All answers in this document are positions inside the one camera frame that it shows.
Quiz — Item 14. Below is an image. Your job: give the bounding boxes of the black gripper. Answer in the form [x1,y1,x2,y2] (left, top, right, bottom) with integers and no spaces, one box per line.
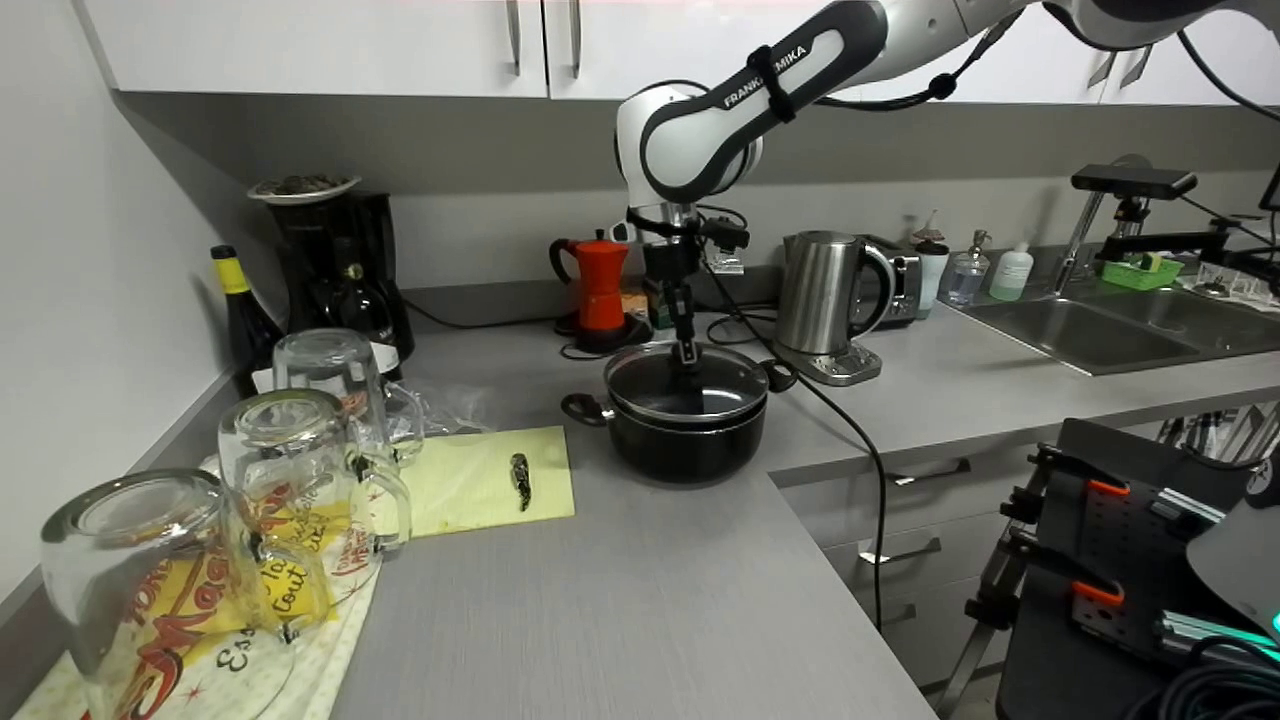
[625,206,748,353]

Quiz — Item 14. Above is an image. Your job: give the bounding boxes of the glass pot lid black knob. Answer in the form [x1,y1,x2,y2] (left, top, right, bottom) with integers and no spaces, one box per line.
[605,342,768,423]

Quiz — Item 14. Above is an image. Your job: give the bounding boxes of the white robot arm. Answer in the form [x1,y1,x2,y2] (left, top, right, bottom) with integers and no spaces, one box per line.
[612,0,1280,346]

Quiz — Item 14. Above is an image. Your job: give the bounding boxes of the red moka pot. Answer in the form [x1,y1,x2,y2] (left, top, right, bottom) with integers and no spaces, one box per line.
[548,238,626,334]

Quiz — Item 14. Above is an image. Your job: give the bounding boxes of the black cooking pot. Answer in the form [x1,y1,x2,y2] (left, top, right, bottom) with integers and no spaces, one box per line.
[559,342,785,484]

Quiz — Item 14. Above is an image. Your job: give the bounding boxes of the stainless steel electric kettle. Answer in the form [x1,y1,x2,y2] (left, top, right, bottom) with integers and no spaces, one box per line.
[775,230,895,357]

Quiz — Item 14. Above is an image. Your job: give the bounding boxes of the silver kettle base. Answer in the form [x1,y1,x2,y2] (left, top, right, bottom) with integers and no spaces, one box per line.
[794,342,881,387]

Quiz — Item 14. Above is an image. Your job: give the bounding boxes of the stainless steel toaster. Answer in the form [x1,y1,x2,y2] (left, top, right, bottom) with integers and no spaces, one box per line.
[861,238,921,328]

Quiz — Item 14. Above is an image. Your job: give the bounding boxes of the white upper cabinets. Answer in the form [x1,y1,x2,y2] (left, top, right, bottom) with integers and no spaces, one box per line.
[71,0,1280,107]

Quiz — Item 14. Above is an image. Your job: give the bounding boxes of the small black object on cloth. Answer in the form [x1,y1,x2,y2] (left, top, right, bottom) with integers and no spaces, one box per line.
[508,451,532,513]

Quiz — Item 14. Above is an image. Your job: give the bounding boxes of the clear soap bottle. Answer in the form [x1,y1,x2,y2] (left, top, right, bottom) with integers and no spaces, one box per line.
[945,229,991,309]

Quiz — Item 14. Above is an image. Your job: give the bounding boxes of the black coffee maker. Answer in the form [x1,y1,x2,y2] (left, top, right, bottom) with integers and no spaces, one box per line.
[249,176,414,359]

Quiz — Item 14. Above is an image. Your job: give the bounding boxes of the white soap bottle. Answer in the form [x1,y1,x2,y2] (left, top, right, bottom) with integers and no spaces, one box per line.
[989,245,1030,298]

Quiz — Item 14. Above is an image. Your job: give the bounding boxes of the upturned clear glass far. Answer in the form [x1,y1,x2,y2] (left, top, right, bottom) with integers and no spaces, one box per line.
[273,328,423,460]

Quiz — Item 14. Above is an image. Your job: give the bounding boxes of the upturned clear glass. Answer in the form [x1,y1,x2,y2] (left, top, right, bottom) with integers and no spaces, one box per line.
[38,468,285,720]
[273,328,423,460]
[215,387,372,628]

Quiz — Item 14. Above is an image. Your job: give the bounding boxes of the dark wine bottle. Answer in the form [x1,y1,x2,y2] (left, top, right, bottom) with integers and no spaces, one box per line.
[213,245,281,396]

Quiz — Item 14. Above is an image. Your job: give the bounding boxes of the steel sink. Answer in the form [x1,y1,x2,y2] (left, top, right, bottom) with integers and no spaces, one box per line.
[971,293,1280,376]

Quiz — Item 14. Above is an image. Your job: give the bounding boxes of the upturned clear glass middle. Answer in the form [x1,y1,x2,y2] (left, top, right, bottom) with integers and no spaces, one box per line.
[215,387,372,628]

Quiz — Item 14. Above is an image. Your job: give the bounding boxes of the green sponge tray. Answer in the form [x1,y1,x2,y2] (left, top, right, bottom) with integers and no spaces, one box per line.
[1098,257,1182,293]

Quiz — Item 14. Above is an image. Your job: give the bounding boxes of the black equipment cart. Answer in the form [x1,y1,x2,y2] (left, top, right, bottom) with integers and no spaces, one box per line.
[936,420,1280,720]

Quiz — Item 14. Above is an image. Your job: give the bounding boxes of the printed dish towel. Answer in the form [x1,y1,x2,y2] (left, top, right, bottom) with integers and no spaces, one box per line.
[11,451,391,720]

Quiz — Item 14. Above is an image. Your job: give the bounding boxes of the upturned clear glass near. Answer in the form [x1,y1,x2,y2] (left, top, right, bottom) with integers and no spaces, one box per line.
[38,468,285,720]

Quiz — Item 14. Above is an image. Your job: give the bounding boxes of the black power cable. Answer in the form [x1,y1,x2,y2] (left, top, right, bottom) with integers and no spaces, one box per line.
[702,264,895,634]

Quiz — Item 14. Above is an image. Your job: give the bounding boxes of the cabinet drawer handle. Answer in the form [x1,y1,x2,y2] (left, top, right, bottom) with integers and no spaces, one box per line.
[889,456,971,488]

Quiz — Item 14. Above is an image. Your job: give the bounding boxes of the black camera on stand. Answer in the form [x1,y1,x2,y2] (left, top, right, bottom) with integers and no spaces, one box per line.
[1052,158,1227,293]

